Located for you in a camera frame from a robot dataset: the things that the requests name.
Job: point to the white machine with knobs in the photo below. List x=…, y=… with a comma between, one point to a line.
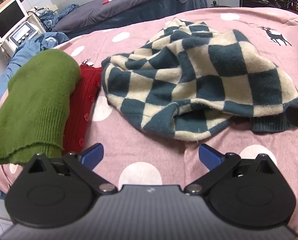
x=23, y=33

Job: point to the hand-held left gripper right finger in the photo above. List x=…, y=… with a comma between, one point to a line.
x=209, y=155

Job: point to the checkered teal and cream sweater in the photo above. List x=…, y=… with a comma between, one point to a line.
x=189, y=75

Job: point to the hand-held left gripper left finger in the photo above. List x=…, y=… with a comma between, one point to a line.
x=94, y=153

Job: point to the red knit cardigan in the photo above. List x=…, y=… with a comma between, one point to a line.
x=83, y=100

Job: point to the dark grey bed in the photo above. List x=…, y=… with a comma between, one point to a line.
x=128, y=7

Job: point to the red marker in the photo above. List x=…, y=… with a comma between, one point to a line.
x=107, y=1

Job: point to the blue denim clothes pile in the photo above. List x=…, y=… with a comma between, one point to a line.
x=56, y=15

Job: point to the white monitor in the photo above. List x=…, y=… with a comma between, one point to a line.
x=7, y=20

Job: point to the light blue cloth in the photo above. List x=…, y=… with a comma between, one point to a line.
x=18, y=57

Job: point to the wall socket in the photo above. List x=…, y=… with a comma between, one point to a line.
x=214, y=1

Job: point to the green knit sweater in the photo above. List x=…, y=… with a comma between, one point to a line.
x=36, y=100

